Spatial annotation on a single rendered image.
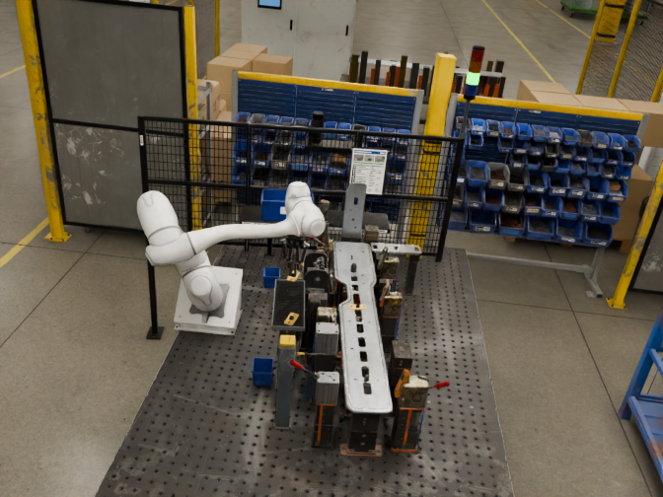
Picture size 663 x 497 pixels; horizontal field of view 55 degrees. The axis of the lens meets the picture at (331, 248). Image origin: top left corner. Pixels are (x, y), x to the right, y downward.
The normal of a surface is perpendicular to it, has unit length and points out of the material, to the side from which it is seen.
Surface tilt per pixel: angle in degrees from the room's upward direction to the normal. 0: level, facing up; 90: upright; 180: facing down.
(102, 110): 92
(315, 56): 90
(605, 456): 0
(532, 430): 0
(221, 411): 0
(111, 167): 89
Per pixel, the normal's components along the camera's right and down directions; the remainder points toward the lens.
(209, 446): 0.08, -0.87
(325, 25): -0.09, 0.47
